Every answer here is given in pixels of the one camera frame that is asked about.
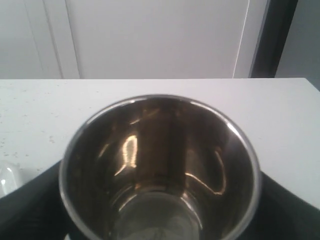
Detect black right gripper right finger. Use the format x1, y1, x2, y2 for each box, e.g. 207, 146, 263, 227
239, 173, 320, 240

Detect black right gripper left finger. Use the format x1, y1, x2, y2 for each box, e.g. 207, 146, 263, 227
0, 159, 76, 240

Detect small steel cup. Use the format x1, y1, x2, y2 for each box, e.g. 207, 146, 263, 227
58, 94, 262, 240

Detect white rectangular tray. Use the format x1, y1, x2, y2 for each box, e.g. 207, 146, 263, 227
0, 160, 34, 198

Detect white cabinet doors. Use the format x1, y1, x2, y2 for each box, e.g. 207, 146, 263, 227
0, 0, 269, 79

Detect dark vertical post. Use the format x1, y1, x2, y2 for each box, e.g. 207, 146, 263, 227
249, 0, 298, 78

